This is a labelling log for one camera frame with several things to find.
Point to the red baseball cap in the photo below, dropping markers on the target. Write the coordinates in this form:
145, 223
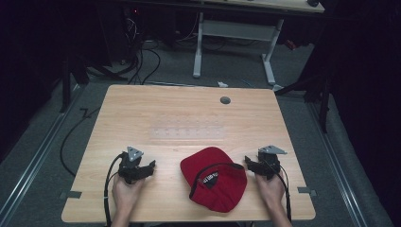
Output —
217, 189

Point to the person's right hand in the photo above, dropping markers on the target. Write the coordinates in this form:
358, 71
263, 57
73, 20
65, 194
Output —
270, 192

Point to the black computer mouse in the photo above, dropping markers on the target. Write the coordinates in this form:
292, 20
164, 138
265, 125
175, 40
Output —
312, 3

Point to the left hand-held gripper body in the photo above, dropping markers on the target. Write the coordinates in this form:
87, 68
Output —
129, 165

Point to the small red object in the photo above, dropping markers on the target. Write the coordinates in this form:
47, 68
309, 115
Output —
290, 44

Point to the grey tape strip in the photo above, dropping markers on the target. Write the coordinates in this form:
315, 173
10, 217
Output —
306, 190
72, 194

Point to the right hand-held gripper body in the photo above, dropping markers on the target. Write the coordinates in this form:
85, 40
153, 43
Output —
268, 162

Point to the clear plastic sheet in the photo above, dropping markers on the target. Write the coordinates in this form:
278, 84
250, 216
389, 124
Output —
189, 130

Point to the white-framed wooden desk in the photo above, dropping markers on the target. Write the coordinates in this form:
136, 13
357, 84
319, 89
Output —
236, 30

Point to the black stand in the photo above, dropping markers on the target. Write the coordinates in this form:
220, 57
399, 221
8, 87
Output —
318, 91
67, 78

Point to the metal floor rail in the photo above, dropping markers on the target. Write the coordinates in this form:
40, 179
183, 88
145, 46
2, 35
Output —
339, 170
34, 160

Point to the white paper scrap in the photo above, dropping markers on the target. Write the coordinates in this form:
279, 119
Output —
222, 84

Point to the person's left hand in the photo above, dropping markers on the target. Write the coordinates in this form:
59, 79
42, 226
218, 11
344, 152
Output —
126, 195

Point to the grey table grommet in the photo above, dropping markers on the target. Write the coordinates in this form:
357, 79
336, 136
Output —
225, 100

